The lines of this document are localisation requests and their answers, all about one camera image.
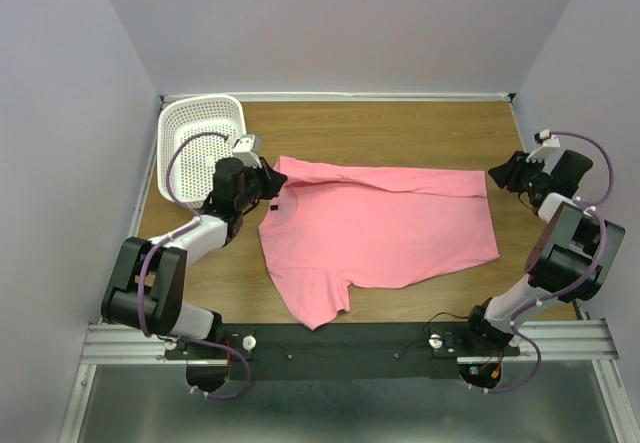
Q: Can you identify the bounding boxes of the white perforated plastic basket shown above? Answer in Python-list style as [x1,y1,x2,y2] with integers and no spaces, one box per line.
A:
[156,94,246,208]

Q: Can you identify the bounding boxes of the pink t shirt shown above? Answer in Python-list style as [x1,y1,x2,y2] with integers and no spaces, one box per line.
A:
[259,156,499,330]

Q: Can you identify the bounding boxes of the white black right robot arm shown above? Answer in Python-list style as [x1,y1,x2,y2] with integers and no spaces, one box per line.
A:
[467,150,626,351]

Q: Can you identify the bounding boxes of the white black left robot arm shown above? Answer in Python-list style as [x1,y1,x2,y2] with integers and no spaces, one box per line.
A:
[101,157,287,345]

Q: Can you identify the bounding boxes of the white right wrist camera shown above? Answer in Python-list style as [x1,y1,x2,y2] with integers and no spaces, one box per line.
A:
[526,129,561,164]

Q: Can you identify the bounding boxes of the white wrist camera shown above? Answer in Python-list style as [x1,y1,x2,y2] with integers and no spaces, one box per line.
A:
[232,134,262,169]
[526,129,561,164]

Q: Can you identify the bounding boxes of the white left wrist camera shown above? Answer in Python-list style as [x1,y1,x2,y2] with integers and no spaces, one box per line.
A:
[232,134,262,169]

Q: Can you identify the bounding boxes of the aluminium frame rail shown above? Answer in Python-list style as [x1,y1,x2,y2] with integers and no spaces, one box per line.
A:
[80,320,619,365]

